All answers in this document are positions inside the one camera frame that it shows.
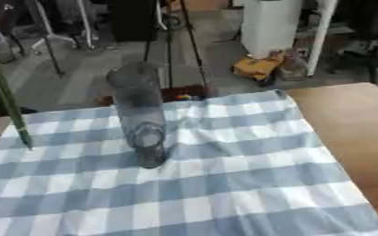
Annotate green flower stems bundle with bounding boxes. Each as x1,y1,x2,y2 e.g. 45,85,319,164
0,29,36,151

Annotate white pole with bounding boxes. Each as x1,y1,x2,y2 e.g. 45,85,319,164
305,0,341,77

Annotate black office chair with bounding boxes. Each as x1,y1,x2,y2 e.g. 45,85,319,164
325,0,378,84

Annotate black box with colourful items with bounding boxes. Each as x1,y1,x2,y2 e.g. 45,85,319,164
159,84,220,103

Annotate clear grey glass vase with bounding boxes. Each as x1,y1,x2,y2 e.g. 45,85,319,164
105,61,170,170

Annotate black tripod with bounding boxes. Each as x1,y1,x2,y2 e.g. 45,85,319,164
142,0,212,93

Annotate white metal stand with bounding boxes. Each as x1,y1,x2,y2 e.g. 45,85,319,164
22,0,99,52

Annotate white cabinet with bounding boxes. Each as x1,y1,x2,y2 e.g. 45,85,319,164
241,0,304,60

